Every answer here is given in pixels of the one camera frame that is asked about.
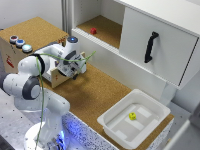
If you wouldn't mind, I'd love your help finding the wooden drawer box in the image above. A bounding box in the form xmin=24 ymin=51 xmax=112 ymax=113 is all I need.
xmin=0 ymin=16 xmax=70 ymax=75

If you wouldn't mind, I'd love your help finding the white sliding door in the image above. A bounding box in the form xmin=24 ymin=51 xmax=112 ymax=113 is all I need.
xmin=118 ymin=6 xmax=200 ymax=90

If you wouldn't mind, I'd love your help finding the white cabinet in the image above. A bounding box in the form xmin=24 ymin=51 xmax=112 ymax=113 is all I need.
xmin=70 ymin=0 xmax=200 ymax=107

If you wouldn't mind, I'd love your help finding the red button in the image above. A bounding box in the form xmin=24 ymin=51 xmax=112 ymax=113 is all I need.
xmin=9 ymin=34 xmax=20 ymax=45

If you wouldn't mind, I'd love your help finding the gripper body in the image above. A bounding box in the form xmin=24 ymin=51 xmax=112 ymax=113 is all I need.
xmin=57 ymin=59 xmax=88 ymax=81

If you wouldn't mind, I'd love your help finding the black door handle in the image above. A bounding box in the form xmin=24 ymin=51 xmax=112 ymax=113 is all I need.
xmin=143 ymin=31 xmax=160 ymax=64

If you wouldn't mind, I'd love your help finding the blue button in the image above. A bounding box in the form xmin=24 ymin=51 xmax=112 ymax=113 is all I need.
xmin=15 ymin=38 xmax=26 ymax=49

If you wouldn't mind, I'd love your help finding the green cable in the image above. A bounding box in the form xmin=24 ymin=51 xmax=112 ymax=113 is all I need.
xmin=33 ymin=50 xmax=97 ymax=150

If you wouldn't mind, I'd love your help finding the white plastic box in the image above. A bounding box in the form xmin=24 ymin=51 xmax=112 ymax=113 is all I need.
xmin=96 ymin=88 xmax=172 ymax=150

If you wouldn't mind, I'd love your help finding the green button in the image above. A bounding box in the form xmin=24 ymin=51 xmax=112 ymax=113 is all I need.
xmin=21 ymin=43 xmax=34 ymax=54

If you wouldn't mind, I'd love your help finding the yellow block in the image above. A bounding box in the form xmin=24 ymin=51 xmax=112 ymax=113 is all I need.
xmin=128 ymin=112 xmax=137 ymax=121

